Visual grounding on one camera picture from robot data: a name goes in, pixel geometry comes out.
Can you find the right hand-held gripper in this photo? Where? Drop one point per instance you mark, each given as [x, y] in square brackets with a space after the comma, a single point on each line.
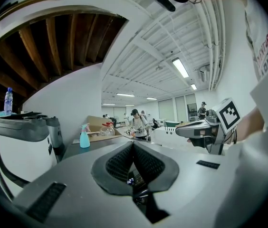
[229, 115]

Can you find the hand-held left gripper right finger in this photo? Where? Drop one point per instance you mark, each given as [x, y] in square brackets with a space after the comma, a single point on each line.
[195, 186]

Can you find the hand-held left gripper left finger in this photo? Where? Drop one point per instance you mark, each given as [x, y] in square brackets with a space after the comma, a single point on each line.
[77, 193]

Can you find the person's right forearm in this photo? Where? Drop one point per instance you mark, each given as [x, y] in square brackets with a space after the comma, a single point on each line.
[248, 125]

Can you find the person's right hand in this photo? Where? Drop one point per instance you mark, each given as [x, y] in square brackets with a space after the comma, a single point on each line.
[197, 142]

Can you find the green tub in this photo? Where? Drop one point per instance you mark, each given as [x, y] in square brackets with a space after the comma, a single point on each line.
[170, 123]

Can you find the white window blind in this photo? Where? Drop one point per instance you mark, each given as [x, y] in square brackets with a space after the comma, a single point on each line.
[191, 98]
[165, 109]
[180, 108]

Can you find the ceiling light panel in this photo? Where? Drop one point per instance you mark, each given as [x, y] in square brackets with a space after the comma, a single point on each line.
[108, 104]
[125, 95]
[180, 68]
[151, 98]
[193, 87]

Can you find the blue spray bottle pink trigger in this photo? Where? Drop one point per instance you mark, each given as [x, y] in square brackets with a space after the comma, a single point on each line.
[85, 139]

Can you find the ceiling air conditioner unit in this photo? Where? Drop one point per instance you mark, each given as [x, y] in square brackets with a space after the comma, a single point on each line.
[204, 73]

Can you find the grey slim appliance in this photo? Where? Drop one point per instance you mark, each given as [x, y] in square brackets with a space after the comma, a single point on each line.
[54, 132]

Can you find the clear bottle red cap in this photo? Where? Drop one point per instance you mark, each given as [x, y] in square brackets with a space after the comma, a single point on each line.
[106, 129]

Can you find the person's white printed shirt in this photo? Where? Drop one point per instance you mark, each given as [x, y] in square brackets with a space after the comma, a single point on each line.
[267, 174]

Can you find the open plain cardboard box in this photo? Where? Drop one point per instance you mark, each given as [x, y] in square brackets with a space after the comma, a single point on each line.
[96, 123]

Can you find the white ceiling pipes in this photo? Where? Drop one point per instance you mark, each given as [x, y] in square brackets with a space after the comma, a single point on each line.
[213, 44]

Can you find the blue cloth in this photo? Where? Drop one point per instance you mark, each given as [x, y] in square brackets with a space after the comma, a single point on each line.
[2, 113]

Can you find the clear water bottle blue cap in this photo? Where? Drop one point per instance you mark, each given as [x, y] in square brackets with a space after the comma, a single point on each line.
[8, 101]

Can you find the wooden beam structure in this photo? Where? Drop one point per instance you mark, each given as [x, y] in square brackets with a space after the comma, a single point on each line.
[29, 46]

